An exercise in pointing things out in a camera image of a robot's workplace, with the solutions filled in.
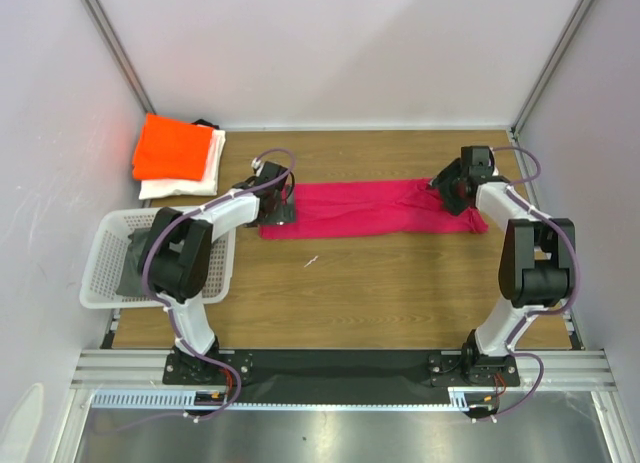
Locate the pink t shirt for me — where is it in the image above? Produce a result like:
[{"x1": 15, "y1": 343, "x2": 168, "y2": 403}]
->
[{"x1": 259, "y1": 178, "x2": 489, "y2": 240}]

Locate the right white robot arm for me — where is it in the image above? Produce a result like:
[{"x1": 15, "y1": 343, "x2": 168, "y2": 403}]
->
[{"x1": 430, "y1": 146, "x2": 579, "y2": 386}]

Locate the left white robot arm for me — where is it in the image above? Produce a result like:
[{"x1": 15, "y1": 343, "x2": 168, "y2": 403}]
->
[{"x1": 137, "y1": 159, "x2": 295, "y2": 385}]

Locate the white folded t shirt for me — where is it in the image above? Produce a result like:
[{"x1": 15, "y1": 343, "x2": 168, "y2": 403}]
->
[{"x1": 138, "y1": 127, "x2": 226, "y2": 200}]

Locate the black folded t shirt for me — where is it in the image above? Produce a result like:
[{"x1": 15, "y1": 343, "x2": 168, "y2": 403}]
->
[{"x1": 192, "y1": 118, "x2": 220, "y2": 130}]

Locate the orange folded t shirt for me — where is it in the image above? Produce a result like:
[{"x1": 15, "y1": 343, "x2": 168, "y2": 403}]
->
[{"x1": 132, "y1": 113, "x2": 212, "y2": 181}]

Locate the grey t shirt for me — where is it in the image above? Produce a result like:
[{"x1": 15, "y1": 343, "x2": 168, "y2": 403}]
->
[{"x1": 115, "y1": 228, "x2": 150, "y2": 298}]

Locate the white plastic basket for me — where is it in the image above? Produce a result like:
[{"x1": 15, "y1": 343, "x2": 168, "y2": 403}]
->
[{"x1": 80, "y1": 208, "x2": 236, "y2": 309}]

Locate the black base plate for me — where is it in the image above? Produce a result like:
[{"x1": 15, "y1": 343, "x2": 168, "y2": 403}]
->
[{"x1": 171, "y1": 349, "x2": 520, "y2": 403}]

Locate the white cable duct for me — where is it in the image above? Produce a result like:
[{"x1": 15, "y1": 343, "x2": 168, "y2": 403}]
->
[{"x1": 91, "y1": 388, "x2": 499, "y2": 417}]

